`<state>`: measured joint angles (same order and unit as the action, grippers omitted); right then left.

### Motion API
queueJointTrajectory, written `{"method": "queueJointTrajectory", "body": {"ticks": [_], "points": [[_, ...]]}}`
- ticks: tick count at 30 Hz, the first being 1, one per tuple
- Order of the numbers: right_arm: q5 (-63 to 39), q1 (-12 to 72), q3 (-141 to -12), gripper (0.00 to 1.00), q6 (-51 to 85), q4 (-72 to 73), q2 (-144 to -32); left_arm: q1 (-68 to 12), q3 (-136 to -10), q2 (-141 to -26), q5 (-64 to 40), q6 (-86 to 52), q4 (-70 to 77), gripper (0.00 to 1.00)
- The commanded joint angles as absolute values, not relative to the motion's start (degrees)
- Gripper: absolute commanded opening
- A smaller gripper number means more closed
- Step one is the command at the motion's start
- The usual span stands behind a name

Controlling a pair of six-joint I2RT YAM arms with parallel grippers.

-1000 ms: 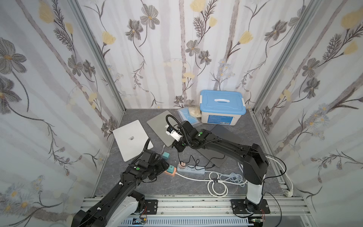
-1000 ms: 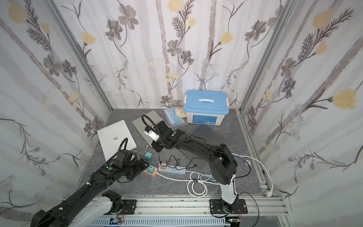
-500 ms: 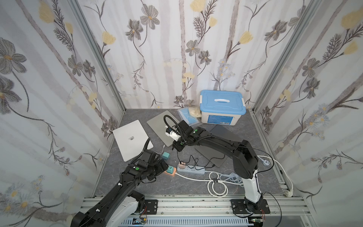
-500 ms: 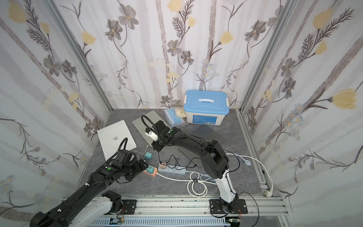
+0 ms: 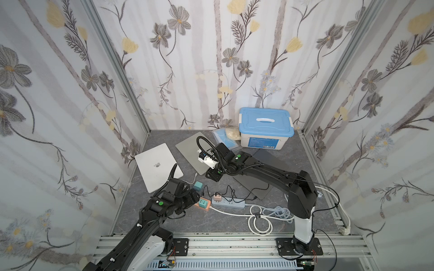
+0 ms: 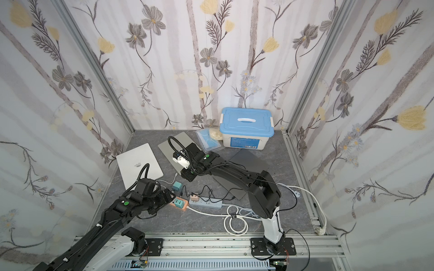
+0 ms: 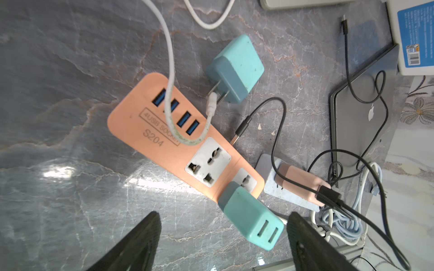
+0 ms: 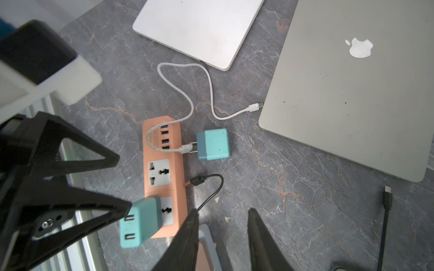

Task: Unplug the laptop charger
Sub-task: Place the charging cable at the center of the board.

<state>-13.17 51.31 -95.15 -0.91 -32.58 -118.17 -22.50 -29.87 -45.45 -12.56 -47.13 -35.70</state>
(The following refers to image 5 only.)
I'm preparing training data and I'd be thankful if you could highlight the teal charger adapter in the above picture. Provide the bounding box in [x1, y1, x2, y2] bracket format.
[193, 181, 204, 192]
[198, 199, 209, 209]

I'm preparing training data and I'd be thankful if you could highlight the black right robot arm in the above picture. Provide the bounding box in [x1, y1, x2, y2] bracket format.
[196, 135, 318, 254]

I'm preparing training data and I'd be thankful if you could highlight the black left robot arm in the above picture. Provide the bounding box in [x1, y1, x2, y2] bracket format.
[83, 164, 200, 271]

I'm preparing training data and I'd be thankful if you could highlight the grey Apple laptop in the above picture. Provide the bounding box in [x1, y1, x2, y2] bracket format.
[175, 132, 209, 176]

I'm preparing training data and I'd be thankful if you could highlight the silver white Apple laptop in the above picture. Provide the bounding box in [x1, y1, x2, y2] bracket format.
[135, 143, 177, 193]

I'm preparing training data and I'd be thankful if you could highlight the dark grey closed laptop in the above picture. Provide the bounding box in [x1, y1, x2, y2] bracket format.
[234, 149, 289, 200]

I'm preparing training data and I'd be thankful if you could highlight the orange power strip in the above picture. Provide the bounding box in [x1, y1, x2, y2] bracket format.
[194, 197, 211, 211]

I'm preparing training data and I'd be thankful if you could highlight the grey white power strip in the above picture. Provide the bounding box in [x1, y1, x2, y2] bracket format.
[211, 198, 245, 210]

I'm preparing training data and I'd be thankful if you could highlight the bag of blue face masks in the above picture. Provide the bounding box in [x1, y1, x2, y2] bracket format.
[212, 128, 242, 151]

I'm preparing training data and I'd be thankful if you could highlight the bag of white items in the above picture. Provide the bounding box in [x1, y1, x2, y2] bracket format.
[225, 127, 241, 141]

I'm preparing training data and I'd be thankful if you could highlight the blue lidded white storage box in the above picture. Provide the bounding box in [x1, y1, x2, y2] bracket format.
[238, 107, 295, 150]

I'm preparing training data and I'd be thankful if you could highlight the thin black charger cable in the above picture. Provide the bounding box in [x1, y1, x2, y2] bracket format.
[211, 184, 272, 204]

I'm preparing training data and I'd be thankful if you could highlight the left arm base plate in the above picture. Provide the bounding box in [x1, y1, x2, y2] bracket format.
[162, 238, 189, 257]

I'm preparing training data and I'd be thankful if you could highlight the thick white power cord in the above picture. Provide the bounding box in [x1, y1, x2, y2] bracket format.
[208, 184, 351, 237]

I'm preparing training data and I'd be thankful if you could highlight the light blue coiled cable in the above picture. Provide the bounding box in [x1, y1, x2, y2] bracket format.
[262, 205, 295, 222]

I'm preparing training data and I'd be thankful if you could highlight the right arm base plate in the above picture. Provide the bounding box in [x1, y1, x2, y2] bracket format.
[275, 238, 324, 257]

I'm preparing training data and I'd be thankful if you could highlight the aluminium frame rail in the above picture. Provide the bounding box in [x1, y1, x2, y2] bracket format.
[91, 233, 377, 271]

